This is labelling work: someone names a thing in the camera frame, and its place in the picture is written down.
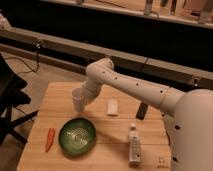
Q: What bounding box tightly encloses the white plastic bottle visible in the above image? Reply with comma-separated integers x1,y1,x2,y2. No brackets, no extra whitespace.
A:
128,123,141,166

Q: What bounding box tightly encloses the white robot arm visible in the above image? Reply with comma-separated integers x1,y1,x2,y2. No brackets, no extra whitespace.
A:
82,58,213,171

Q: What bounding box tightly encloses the green ceramic bowl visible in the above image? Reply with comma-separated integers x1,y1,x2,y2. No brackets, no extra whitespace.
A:
58,118,96,156

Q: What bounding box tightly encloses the black floor cable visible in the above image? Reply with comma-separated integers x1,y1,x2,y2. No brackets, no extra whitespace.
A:
3,40,44,76

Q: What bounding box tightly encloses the orange carrot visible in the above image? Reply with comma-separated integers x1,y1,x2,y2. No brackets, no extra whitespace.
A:
45,128,55,152

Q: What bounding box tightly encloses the black remote control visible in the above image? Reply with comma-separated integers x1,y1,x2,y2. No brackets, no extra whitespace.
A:
136,103,148,120

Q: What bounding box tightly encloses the black office chair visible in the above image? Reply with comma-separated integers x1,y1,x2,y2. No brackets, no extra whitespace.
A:
0,53,37,145

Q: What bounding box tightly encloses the white rectangular block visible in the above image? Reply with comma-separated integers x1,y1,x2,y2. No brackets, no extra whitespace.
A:
107,99,118,116

